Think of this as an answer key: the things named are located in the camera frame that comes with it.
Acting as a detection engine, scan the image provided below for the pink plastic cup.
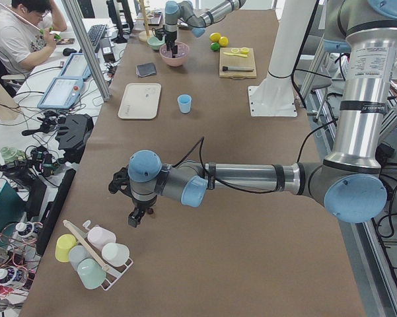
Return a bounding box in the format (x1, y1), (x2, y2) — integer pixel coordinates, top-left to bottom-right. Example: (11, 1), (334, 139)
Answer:
(87, 226), (116, 251)

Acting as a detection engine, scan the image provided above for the grey folded cloth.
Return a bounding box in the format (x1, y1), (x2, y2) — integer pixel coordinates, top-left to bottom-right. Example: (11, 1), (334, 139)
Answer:
(135, 63), (157, 77)

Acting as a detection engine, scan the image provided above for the wooden cup tree stand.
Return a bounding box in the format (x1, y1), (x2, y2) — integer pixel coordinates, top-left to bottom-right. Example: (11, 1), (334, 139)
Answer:
(137, 0), (155, 42)

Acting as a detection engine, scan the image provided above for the black computer mouse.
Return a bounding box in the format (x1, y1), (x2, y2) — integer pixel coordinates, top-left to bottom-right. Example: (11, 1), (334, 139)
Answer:
(62, 48), (77, 56)

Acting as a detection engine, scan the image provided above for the cream rabbit serving tray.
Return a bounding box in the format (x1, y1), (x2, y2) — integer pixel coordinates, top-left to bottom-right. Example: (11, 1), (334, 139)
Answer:
(118, 83), (161, 120)

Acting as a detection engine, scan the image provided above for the yellow plastic cup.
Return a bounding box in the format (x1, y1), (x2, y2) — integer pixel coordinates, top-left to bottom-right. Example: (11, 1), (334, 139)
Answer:
(55, 234), (77, 263)

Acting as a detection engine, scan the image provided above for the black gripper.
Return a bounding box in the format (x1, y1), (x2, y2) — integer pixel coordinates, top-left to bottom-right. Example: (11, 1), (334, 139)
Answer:
(152, 27), (178, 58)
(108, 167), (157, 228)

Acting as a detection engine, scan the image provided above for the steel muddler black tip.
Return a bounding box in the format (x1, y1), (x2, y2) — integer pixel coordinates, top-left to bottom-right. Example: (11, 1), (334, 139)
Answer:
(222, 65), (254, 72)

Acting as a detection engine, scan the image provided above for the mint green bowl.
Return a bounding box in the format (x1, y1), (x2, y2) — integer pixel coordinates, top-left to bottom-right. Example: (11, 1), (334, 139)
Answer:
(147, 36), (165, 51)

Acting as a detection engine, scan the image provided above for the light blue plastic cup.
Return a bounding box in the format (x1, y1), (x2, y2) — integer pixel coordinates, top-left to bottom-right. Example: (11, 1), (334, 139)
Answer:
(177, 94), (192, 114)

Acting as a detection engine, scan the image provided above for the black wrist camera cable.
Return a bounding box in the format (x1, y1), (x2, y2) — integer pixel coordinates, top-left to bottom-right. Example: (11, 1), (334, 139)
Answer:
(171, 118), (338, 194)

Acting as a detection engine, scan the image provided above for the mint green plastic cup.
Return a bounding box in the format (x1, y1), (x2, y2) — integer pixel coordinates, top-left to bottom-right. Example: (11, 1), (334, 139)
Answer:
(77, 258), (106, 289)

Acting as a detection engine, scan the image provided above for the lemon half slice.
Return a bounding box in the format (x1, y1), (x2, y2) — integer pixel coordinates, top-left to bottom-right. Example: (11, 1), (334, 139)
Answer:
(240, 47), (250, 55)

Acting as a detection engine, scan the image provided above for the person in white shirt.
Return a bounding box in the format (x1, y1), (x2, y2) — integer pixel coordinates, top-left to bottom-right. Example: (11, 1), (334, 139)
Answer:
(0, 1), (67, 75)

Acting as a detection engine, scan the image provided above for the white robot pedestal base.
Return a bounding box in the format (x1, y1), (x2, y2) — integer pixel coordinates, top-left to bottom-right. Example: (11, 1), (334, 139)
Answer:
(248, 0), (318, 117)

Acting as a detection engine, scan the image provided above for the white wire cup rack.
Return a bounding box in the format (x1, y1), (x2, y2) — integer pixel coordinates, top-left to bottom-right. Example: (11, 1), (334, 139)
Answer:
(83, 220), (133, 291)

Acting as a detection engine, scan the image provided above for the pink bowl of ice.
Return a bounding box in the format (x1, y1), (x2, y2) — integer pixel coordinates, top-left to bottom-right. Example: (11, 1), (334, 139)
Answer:
(159, 42), (190, 67)

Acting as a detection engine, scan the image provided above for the metal ice scoop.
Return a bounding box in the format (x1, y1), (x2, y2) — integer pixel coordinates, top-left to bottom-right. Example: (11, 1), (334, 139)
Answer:
(178, 20), (192, 30)

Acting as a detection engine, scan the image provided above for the yellow plastic knife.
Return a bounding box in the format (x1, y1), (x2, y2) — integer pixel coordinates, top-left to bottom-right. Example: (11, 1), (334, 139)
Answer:
(223, 52), (248, 58)

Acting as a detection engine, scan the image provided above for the blue teach pendant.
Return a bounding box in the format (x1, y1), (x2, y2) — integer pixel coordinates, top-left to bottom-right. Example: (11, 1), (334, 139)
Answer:
(59, 53), (91, 80)
(37, 76), (84, 110)

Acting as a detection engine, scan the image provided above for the white plastic cup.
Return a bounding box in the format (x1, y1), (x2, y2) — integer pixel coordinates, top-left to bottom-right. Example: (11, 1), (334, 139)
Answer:
(101, 242), (130, 267)

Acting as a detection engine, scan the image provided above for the green lime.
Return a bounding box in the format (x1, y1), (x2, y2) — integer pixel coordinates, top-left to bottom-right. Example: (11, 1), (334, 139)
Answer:
(210, 42), (220, 52)

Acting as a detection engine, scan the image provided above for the wooden cutting board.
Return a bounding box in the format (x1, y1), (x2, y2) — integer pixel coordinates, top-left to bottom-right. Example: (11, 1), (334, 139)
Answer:
(219, 48), (257, 79)

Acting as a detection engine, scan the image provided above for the yellow lemon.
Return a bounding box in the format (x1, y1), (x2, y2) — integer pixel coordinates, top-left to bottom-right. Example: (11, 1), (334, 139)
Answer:
(209, 32), (221, 42)
(218, 36), (229, 48)

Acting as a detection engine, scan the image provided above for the grey plastic cup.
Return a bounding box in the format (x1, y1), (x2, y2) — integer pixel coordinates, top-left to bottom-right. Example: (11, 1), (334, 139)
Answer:
(69, 244), (90, 271)

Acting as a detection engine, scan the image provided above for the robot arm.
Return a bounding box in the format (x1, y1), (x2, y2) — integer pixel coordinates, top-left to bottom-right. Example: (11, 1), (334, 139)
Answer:
(108, 1), (397, 227)
(153, 0), (246, 57)

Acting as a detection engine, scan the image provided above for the black plastic bracket part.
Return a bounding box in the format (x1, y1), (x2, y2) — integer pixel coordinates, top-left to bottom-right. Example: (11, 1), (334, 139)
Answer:
(55, 114), (94, 163)

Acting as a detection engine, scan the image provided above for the aluminium frame post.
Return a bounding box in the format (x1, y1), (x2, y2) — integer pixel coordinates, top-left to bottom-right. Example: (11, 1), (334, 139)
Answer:
(61, 0), (110, 102)

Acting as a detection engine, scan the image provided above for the black keyboard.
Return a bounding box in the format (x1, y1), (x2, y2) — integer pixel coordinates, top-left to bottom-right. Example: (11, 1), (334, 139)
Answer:
(87, 24), (107, 46)

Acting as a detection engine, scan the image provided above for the wooden rack handle bar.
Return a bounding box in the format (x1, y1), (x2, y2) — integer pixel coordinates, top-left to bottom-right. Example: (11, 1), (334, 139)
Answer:
(63, 219), (110, 272)

